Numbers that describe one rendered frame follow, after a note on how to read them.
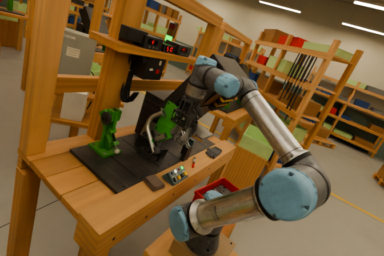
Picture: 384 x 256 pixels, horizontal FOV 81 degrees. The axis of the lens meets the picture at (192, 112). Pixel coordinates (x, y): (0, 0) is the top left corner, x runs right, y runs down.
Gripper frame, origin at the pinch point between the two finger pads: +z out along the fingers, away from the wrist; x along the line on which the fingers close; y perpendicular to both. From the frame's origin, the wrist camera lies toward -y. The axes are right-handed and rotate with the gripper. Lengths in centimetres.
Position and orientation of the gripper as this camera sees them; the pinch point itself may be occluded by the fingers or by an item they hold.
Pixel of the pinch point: (180, 140)
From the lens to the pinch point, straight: 94.8
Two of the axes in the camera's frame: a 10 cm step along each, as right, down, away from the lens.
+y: -5.2, 0.9, -8.5
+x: 7.9, 4.4, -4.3
